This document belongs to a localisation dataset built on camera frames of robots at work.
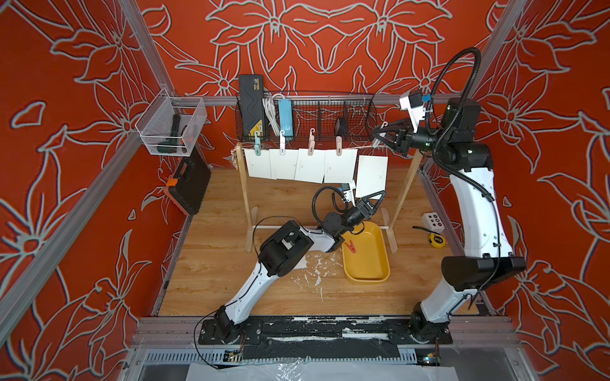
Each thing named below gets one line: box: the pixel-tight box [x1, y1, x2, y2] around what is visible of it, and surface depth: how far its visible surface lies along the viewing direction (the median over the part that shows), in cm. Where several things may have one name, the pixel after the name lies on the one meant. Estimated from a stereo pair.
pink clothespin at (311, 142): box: [308, 127, 316, 156], surface depth 65 cm
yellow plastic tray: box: [341, 221, 391, 283], surface depth 92 cm
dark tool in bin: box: [156, 114, 181, 154], surface depth 83 cm
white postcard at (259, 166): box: [241, 148, 277, 181], surface depth 72 cm
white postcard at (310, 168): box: [294, 148, 326, 185], surface depth 71 cm
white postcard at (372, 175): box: [355, 154, 389, 199], surface depth 77 cm
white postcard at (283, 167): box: [268, 148, 299, 181], surface depth 71 cm
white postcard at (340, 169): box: [324, 148, 359, 184], surface depth 71 cm
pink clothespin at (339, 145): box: [335, 134, 343, 157], surface depth 65 cm
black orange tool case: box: [164, 143, 213, 216], surface depth 99 cm
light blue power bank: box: [277, 99, 294, 137], surface depth 91 cm
